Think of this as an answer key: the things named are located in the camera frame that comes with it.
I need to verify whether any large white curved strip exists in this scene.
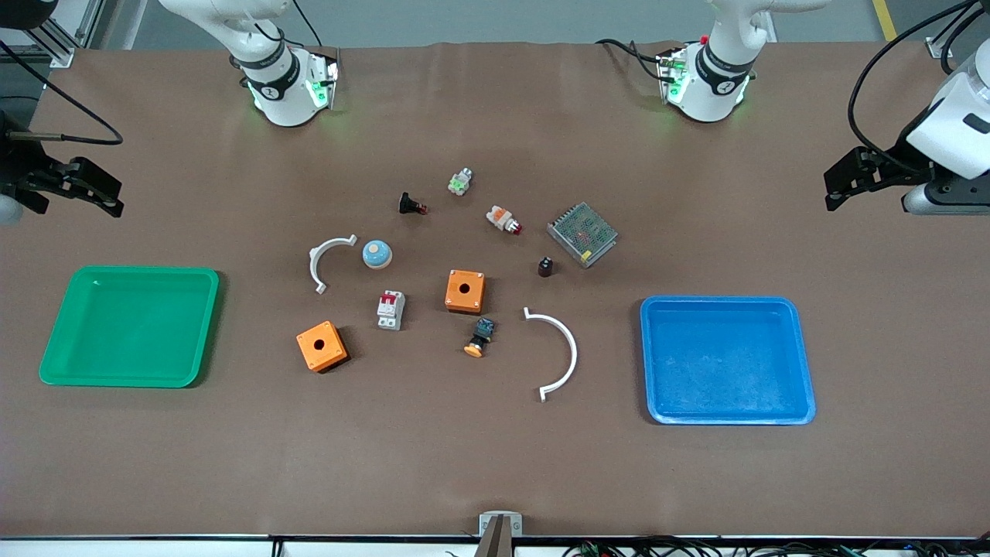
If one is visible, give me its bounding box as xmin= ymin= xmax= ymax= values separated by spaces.
xmin=523 ymin=306 xmax=579 ymax=404

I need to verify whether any grey table clamp bracket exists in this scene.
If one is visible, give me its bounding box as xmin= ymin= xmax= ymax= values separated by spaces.
xmin=473 ymin=511 xmax=524 ymax=557

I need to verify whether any red orange indicator light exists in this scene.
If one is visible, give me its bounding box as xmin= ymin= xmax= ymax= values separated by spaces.
xmin=486 ymin=205 xmax=524 ymax=236

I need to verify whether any green plastic tray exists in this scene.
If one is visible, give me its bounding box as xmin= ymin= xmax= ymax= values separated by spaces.
xmin=39 ymin=265 xmax=221 ymax=389

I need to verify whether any white red circuit breaker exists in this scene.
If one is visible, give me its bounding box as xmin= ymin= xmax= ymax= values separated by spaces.
xmin=376 ymin=290 xmax=407 ymax=332

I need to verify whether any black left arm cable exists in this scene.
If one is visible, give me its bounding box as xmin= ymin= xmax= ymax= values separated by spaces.
xmin=848 ymin=0 xmax=990 ymax=167

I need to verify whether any orange cap push button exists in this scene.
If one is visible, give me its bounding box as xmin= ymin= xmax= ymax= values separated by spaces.
xmin=463 ymin=316 xmax=497 ymax=359

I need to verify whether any blue plastic tray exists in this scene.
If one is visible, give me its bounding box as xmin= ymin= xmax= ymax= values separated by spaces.
xmin=640 ymin=295 xmax=818 ymax=426

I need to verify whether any white table edge rail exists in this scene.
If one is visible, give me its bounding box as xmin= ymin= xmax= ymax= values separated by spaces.
xmin=0 ymin=537 xmax=990 ymax=557

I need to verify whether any orange button box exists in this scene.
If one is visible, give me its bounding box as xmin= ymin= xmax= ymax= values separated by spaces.
xmin=295 ymin=320 xmax=350 ymax=374
xmin=445 ymin=268 xmax=487 ymax=315

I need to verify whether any tangled cable bundle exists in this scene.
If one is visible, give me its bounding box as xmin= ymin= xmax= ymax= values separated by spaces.
xmin=561 ymin=536 xmax=990 ymax=557

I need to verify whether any metal mesh power supply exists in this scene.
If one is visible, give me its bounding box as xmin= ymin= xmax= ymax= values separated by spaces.
xmin=546 ymin=201 xmax=620 ymax=270

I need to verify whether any black base cable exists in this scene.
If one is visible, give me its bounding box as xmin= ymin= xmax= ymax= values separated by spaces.
xmin=594 ymin=37 xmax=667 ymax=80

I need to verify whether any small white curved strip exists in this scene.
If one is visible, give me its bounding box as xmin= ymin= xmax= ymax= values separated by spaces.
xmin=309 ymin=234 xmax=359 ymax=296

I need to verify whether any brown table mat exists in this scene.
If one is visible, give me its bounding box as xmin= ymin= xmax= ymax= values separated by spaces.
xmin=0 ymin=40 xmax=990 ymax=540

